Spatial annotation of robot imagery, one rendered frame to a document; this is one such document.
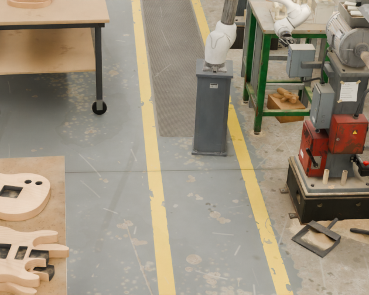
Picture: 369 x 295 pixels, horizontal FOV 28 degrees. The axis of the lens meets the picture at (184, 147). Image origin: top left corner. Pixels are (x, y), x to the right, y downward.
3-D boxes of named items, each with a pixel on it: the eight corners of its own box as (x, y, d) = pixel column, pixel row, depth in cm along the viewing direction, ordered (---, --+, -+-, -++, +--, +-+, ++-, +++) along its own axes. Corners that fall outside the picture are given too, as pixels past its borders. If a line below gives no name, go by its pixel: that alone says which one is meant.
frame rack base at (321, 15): (332, 24, 570) (335, 3, 561) (313, 24, 569) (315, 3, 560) (324, 11, 594) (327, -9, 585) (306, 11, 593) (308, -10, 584)
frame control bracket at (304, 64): (330, 68, 484) (330, 63, 482) (301, 68, 482) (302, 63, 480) (328, 66, 487) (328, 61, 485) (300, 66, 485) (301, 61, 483)
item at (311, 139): (323, 177, 498) (331, 130, 479) (305, 177, 497) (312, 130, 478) (314, 157, 519) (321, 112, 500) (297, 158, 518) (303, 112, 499)
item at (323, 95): (328, 129, 484) (341, 52, 456) (313, 129, 483) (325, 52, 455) (323, 117, 497) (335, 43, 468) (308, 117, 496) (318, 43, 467)
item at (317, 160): (320, 171, 492) (324, 148, 483) (303, 171, 491) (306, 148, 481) (319, 168, 494) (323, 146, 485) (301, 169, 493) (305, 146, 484)
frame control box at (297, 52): (323, 94, 482) (329, 58, 469) (291, 95, 480) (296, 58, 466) (314, 78, 503) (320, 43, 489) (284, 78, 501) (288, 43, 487)
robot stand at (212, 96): (191, 154, 574) (195, 74, 538) (192, 137, 598) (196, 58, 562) (226, 157, 574) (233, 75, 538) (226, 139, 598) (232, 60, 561)
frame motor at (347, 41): (378, 69, 457) (385, 31, 444) (335, 70, 454) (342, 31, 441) (358, 43, 492) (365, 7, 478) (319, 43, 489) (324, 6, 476)
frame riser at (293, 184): (379, 224, 507) (386, 194, 494) (292, 226, 501) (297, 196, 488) (357, 182, 551) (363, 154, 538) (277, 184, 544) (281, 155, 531)
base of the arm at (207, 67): (202, 74, 539) (202, 67, 536) (202, 61, 558) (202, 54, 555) (226, 75, 538) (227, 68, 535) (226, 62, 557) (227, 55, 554)
